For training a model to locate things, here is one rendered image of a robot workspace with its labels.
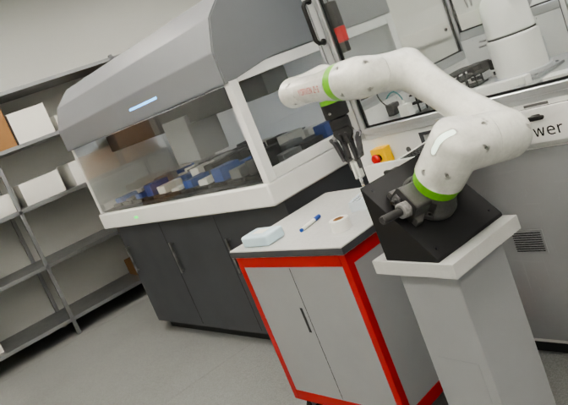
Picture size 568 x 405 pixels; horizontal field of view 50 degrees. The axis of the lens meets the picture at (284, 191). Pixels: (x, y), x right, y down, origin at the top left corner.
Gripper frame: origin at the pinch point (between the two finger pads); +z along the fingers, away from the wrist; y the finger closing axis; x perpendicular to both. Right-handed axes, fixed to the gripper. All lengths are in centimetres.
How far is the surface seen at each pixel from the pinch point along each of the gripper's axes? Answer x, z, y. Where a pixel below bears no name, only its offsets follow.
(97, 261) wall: -131, 54, 363
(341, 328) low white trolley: 37, 44, 6
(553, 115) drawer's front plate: -2, -1, -69
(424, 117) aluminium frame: -15.3, -9.1, -24.8
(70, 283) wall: -103, 60, 373
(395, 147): -20.0, -0.1, -7.5
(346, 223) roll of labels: 27.7, 10.9, -4.8
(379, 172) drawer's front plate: 17.4, -1.1, -17.4
